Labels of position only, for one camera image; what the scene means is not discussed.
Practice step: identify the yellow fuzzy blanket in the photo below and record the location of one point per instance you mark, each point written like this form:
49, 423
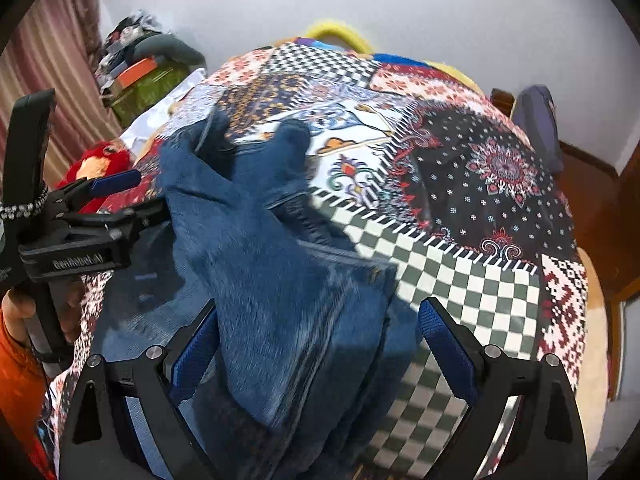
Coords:
340, 30

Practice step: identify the wooden door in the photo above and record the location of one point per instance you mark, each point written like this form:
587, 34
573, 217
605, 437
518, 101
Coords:
627, 240

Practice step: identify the red plush toy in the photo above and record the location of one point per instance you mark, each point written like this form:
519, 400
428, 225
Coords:
107, 157

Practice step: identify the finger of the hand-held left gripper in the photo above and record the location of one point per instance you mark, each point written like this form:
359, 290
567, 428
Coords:
115, 181
145, 212

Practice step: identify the wooden bed frame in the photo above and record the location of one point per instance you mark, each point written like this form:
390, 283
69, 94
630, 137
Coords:
502, 102

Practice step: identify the patchwork printed quilt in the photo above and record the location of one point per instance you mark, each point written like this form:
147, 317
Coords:
475, 185

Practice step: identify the grey cloth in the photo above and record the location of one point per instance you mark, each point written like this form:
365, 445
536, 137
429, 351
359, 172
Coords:
172, 50

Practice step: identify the white sheet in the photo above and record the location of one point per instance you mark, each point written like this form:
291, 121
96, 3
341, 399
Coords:
150, 120

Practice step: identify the orange box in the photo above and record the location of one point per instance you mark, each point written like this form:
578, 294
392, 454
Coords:
134, 71

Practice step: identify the striped pink curtain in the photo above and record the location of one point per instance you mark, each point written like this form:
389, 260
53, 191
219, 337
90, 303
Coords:
65, 60

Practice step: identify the blue denim jacket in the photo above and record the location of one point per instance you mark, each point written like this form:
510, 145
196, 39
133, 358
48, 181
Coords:
280, 310

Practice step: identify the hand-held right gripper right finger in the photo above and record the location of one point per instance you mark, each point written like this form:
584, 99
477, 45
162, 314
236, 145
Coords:
447, 355

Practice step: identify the pile of clothes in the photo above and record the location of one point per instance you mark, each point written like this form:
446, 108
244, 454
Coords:
122, 35

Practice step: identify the green box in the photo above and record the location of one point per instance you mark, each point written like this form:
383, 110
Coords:
145, 95

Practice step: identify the person's left hand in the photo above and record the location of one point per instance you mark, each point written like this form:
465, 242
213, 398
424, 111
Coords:
69, 310

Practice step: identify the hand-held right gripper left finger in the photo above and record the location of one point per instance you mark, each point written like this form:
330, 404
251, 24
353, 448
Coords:
195, 355

